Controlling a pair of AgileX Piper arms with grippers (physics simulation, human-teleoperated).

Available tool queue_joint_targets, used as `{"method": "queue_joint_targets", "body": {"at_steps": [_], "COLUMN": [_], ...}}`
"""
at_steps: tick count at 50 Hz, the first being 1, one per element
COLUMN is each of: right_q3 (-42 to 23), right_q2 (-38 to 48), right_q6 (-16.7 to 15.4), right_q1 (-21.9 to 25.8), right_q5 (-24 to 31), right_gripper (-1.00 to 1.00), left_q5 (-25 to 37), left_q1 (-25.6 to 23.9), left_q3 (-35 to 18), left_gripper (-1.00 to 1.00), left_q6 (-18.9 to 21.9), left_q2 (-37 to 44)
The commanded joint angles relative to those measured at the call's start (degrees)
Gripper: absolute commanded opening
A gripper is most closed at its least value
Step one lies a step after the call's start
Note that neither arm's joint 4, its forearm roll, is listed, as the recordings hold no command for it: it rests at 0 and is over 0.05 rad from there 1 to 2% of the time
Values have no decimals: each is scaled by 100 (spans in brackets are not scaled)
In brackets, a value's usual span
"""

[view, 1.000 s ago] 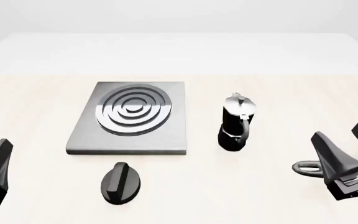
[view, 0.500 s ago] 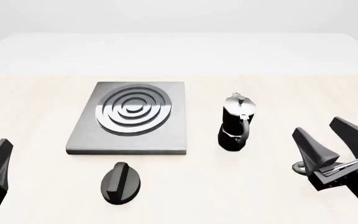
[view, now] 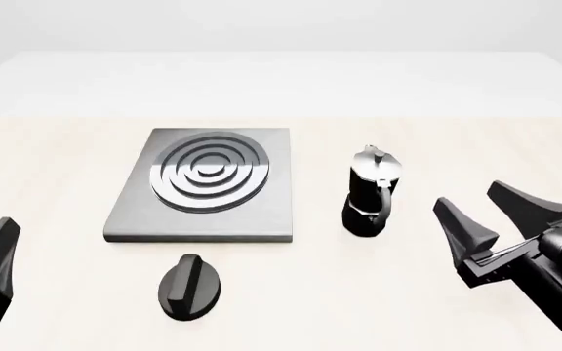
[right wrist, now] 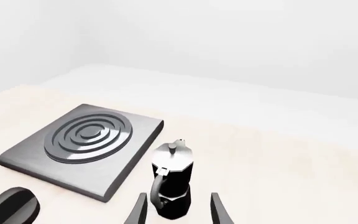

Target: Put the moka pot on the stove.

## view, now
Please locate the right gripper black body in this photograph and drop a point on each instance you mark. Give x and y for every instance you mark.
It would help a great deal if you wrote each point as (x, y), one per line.
(493, 265)

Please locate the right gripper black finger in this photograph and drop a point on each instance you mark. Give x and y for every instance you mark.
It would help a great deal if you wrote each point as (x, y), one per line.
(461, 234)
(525, 203)

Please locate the black and silver moka pot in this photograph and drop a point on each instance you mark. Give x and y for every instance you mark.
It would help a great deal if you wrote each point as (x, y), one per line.
(365, 204)

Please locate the flat black stove plate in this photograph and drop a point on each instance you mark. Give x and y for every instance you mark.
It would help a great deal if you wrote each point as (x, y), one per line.
(130, 215)

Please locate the round black stove knob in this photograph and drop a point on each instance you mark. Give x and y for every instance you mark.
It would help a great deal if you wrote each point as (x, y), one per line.
(188, 289)

